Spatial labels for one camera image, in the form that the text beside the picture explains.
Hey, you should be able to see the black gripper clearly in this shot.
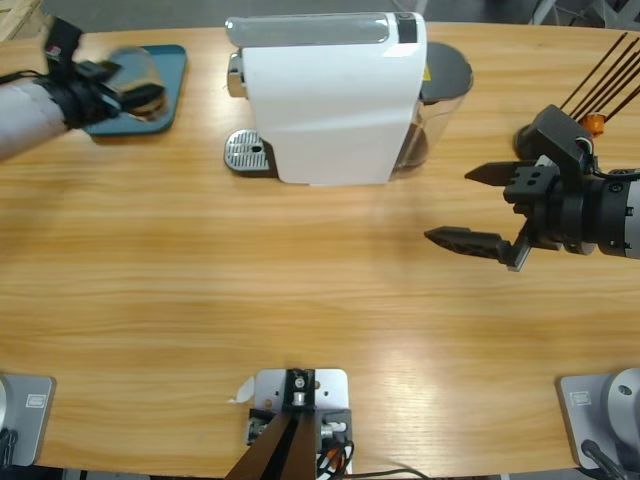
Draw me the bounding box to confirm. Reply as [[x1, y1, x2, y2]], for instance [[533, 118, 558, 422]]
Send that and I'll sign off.
[[47, 58, 169, 132], [423, 159, 604, 273]]

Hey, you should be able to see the clear drinking glass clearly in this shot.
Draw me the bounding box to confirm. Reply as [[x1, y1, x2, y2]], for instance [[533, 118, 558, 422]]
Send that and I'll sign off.
[[102, 45, 171, 124]]

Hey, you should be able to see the white capsule coffee machine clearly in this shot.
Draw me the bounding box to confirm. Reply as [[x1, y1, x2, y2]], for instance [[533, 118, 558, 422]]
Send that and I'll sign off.
[[223, 10, 429, 189]]

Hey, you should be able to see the teal plastic tray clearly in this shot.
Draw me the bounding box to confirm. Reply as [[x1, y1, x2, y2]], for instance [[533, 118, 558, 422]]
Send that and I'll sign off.
[[79, 44, 189, 137]]

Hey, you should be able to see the black capsule holder with rods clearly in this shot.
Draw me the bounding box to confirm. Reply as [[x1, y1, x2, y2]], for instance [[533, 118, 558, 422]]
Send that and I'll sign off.
[[513, 32, 640, 156]]

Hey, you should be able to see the wooden pallet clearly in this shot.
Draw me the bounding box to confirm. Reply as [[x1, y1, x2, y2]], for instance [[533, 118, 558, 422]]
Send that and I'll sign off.
[[0, 0, 51, 44]]

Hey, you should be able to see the clear water tank dark lid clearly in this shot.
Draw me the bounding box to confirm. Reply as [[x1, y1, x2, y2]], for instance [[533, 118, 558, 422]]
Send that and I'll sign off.
[[392, 41, 475, 181]]

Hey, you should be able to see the silver slotted drip tray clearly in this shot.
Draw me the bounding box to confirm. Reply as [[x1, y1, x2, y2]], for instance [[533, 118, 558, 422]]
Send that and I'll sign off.
[[223, 128, 279, 179]]

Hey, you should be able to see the white paper scrap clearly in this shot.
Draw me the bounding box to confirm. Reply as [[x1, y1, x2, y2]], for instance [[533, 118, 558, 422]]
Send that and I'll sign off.
[[228, 375, 257, 405]]

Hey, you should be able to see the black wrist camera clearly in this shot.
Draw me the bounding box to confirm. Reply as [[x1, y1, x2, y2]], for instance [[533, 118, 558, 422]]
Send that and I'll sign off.
[[524, 103, 601, 177], [42, 15, 85, 81]]

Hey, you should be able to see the white metal frame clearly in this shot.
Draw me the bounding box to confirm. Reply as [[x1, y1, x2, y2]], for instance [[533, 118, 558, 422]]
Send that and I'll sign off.
[[529, 0, 640, 29]]

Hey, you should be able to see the white mount plate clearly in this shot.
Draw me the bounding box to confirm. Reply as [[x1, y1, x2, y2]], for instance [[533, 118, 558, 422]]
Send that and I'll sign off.
[[247, 368, 355, 476]]

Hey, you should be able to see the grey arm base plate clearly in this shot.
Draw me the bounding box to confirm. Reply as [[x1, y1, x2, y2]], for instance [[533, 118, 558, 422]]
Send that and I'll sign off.
[[0, 373, 58, 467], [557, 367, 640, 471]]

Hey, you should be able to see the black cable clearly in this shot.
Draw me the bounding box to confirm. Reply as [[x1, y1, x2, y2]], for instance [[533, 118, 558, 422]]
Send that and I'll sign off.
[[0, 427, 20, 467], [582, 438, 629, 480], [344, 465, 429, 480]]

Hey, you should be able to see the orange cable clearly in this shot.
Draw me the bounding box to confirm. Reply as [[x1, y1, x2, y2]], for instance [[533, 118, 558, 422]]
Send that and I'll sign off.
[[317, 442, 354, 476]]

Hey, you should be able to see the dark camera post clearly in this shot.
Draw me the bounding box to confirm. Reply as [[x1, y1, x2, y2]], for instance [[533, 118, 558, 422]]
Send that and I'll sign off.
[[223, 368, 321, 480]]

